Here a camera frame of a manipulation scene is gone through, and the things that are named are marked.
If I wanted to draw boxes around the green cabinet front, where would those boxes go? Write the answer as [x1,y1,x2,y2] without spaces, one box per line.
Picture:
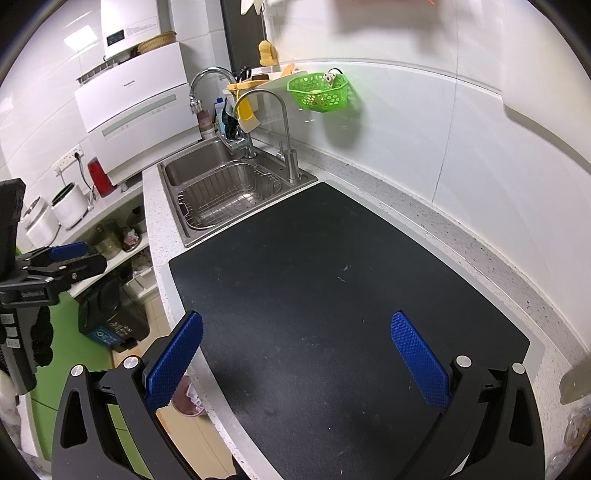
[25,291,116,462]

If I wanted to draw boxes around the pink waste bin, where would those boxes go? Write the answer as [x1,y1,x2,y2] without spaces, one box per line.
[170,375,206,417]

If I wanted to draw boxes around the slim gooseneck faucet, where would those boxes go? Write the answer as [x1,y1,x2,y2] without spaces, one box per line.
[233,89,301,184]

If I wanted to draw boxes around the black counter mat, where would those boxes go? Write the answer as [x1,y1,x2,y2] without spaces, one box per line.
[168,181,531,480]

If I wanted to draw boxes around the white shelf unit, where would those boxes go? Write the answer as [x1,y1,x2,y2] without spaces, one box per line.
[18,180,160,301]

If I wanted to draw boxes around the red kettle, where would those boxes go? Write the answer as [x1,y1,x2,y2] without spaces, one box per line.
[87,157,114,198]

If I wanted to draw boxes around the dark pink bottle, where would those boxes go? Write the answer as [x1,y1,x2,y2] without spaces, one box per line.
[196,108,217,141]

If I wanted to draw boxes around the white countertop dishwasher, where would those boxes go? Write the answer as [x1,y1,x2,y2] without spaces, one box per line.
[74,42,202,185]

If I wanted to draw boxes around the dark window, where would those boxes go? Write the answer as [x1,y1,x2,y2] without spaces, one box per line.
[221,0,266,70]

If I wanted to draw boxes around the wire drain basket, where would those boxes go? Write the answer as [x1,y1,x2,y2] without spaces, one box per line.
[178,161,283,230]

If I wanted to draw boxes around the stainless steel sink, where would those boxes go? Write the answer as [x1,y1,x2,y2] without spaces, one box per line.
[157,136,319,250]

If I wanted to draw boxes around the tall chrome faucet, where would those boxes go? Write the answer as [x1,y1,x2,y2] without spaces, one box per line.
[188,67,257,160]

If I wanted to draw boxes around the grey rag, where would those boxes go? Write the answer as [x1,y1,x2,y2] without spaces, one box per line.
[556,367,591,406]

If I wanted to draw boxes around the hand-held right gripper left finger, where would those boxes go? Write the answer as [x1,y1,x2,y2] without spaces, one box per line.
[51,310,205,480]

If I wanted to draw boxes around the green plastic basket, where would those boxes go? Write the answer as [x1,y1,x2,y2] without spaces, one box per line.
[286,71,354,114]

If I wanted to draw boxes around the white rice cooker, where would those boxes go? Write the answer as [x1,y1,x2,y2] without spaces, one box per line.
[21,196,61,250]
[51,182,89,232]

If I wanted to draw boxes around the white wall outlet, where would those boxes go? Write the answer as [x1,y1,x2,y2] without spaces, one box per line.
[53,144,86,175]

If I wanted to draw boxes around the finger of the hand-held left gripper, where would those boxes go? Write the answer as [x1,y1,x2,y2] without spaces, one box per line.
[18,241,89,268]
[21,254,108,296]

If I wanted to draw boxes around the white sink caddy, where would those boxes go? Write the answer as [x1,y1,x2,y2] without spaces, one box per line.
[226,65,309,93]

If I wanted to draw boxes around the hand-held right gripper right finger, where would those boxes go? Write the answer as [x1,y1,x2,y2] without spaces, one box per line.
[390,311,546,480]

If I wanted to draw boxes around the wicker basket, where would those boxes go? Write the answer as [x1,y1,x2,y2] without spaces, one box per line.
[137,31,177,54]

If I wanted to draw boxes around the black pedal bin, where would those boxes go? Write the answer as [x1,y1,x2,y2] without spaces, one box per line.
[78,272,151,354]

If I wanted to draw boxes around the person's left hand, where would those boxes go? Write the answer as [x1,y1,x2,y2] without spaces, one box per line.
[30,305,55,367]

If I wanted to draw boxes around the white water heater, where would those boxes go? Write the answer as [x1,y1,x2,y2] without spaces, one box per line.
[100,0,174,61]

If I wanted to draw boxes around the clear glass cup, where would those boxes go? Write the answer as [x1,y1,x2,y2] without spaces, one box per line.
[564,406,591,449]

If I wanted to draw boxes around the steel pot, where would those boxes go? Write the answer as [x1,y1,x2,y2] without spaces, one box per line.
[89,220,122,257]

